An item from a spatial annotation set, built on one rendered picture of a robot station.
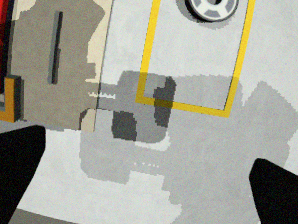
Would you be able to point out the yellow rectangular outline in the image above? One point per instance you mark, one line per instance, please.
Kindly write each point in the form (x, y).
(140, 98)

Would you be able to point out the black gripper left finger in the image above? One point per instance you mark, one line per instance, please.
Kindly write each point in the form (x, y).
(20, 155)

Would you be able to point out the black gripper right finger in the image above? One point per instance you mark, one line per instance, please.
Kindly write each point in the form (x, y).
(275, 193)

